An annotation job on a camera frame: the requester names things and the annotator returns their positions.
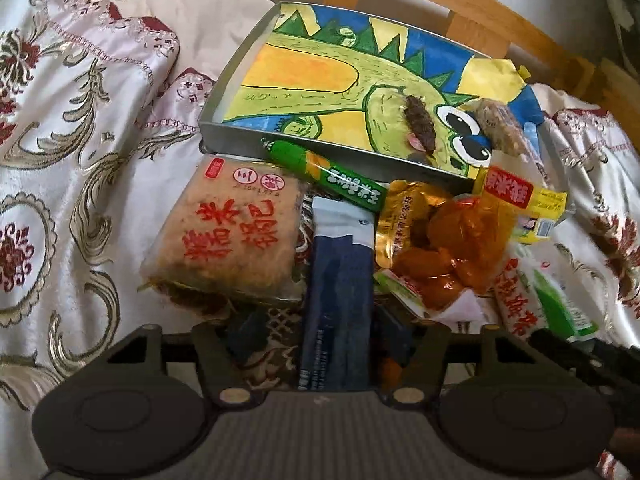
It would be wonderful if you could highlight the grey metal tray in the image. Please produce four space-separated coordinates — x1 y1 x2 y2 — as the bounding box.
196 1 556 196

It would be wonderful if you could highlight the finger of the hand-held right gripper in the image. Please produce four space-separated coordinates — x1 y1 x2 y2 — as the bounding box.
529 330 640 411

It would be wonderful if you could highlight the gold packet of orange snacks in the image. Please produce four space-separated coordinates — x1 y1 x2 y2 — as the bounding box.
374 179 483 322

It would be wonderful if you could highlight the dinosaur drawing paper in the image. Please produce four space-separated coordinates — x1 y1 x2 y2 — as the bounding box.
222 2 547 177

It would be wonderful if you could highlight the green sausage stick packet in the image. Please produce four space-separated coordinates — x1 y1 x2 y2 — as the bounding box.
261 136 389 212

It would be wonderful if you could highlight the blue white packet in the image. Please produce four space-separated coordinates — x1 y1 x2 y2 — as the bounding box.
297 196 377 393

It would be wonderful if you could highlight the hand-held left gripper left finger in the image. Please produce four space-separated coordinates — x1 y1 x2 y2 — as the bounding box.
107 309 268 408

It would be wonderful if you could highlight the cream pillow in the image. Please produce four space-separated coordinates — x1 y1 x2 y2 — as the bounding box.
117 0 273 93

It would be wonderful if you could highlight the clear grain bar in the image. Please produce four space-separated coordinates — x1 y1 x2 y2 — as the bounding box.
470 99 531 157

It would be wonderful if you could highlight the orange packet with red label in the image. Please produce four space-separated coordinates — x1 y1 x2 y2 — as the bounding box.
447 164 532 293

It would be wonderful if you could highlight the white green packet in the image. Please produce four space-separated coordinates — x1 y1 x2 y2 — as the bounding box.
522 242 600 343

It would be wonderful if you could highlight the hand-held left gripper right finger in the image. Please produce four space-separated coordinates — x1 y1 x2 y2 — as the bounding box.
375 304 532 407

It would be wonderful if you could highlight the dark brown snack piece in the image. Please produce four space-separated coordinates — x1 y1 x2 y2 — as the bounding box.
402 95 438 153

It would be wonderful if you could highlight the brown rice cracker packet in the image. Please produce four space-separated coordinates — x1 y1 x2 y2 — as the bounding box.
139 154 307 306

